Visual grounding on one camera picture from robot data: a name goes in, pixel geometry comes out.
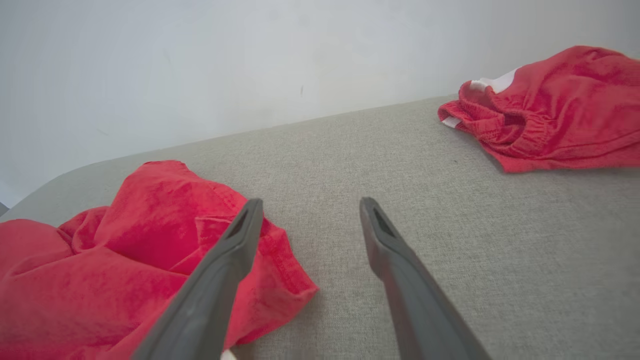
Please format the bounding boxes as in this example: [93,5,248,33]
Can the red shorts with white stripe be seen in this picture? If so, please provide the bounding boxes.
[437,45,640,173]

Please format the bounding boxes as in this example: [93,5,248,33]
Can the grey fabric sofa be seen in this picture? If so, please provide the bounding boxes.
[0,94,640,360]

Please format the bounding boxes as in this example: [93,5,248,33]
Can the red jersey with number 23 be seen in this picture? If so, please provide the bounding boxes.
[0,160,319,360]

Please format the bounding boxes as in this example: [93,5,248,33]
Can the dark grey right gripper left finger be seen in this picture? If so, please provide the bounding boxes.
[131,198,264,360]

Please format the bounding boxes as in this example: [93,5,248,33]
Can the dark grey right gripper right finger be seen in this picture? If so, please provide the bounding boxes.
[359,196,493,360]

